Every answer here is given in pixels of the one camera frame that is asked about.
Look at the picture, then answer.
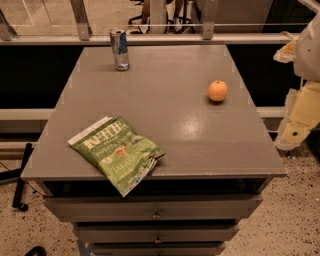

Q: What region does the black office chair base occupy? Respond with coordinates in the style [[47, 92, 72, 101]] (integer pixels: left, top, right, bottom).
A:
[[128, 0, 195, 35]]

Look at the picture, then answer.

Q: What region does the black object on floor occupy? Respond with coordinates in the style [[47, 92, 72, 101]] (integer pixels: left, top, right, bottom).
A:
[[24, 246, 47, 256]]

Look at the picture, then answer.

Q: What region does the yellow white gripper body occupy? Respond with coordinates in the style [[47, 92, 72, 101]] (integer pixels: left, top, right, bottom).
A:
[[274, 81, 320, 151]]

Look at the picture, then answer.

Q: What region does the orange fruit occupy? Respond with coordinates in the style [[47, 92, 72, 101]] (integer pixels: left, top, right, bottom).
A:
[[208, 80, 228, 102]]

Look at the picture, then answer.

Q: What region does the top grey drawer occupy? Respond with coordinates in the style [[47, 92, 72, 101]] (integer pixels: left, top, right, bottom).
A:
[[45, 194, 263, 223]]

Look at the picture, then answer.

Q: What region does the silver blue drink can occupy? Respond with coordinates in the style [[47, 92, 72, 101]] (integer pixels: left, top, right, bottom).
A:
[[110, 28, 130, 71]]

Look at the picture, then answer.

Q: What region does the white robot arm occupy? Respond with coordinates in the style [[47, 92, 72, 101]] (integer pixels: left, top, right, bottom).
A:
[[273, 0, 320, 151]]

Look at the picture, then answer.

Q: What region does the green potato chip bag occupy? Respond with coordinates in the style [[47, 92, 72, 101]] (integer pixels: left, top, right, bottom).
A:
[[68, 117, 165, 197]]

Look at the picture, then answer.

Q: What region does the black chair base leg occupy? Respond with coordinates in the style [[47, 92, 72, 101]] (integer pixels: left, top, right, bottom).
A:
[[0, 143, 33, 212]]

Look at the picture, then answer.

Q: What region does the middle grey drawer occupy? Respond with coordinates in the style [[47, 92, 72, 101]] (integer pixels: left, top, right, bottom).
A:
[[74, 222, 239, 243]]

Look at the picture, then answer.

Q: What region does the glass railing with metal posts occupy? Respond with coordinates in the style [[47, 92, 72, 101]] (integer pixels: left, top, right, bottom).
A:
[[0, 0, 320, 46]]

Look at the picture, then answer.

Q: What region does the bottom grey drawer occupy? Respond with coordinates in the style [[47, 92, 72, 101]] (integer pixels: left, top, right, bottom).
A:
[[92, 243, 225, 256]]

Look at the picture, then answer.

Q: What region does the grey drawer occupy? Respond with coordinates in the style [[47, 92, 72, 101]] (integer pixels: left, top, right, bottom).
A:
[[45, 194, 263, 223], [74, 222, 239, 243], [92, 243, 225, 256]]

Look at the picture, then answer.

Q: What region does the grey drawer cabinet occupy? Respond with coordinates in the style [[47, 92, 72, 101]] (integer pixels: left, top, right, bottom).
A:
[[22, 46, 285, 256]]

